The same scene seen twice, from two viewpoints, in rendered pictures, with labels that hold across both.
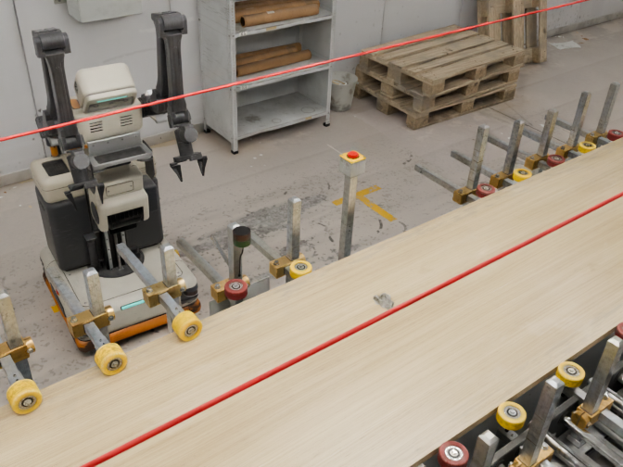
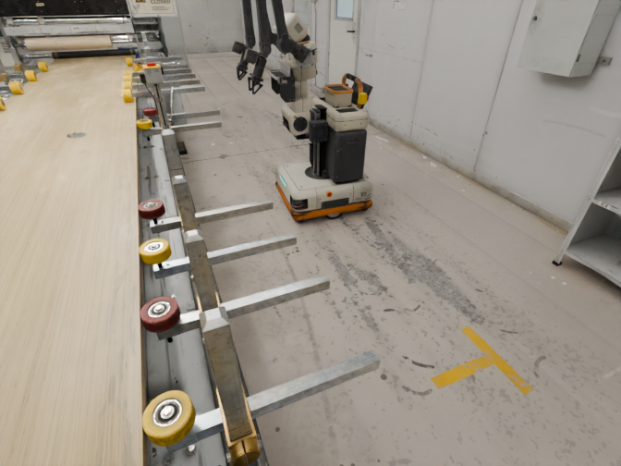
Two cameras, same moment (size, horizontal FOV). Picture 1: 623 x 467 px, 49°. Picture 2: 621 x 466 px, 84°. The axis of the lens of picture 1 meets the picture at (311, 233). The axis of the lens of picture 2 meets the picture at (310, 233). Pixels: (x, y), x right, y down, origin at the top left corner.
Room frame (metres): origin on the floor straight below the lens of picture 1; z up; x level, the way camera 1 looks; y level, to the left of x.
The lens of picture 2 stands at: (3.34, -1.56, 1.48)
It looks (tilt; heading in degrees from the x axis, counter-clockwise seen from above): 35 degrees down; 106
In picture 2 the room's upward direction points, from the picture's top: straight up
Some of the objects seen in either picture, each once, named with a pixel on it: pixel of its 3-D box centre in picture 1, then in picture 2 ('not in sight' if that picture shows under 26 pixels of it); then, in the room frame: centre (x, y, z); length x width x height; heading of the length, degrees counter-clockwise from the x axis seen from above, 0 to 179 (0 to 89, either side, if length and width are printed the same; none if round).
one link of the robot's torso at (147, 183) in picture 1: (130, 207); (304, 128); (2.62, 0.84, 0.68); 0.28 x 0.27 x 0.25; 124
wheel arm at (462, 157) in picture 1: (486, 170); (229, 254); (2.87, -0.82, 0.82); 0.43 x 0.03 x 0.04; 39
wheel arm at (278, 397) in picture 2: (550, 145); (282, 396); (3.18, -1.21, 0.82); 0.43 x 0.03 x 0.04; 39
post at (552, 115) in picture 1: (541, 154); (213, 319); (2.98, -1.11, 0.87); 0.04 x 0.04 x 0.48; 39
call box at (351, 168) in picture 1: (351, 165); (153, 75); (2.21, -0.14, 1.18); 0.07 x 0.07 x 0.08; 39
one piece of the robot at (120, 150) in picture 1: (118, 161); (284, 80); (2.48, 0.82, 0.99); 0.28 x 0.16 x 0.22; 124
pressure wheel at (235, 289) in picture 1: (235, 297); (152, 117); (1.81, 0.25, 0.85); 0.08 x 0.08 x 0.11
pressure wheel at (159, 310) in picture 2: (553, 168); (164, 324); (2.87, -1.14, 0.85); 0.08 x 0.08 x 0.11
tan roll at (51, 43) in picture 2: not in sight; (91, 42); (-0.17, 1.96, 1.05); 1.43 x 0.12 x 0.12; 39
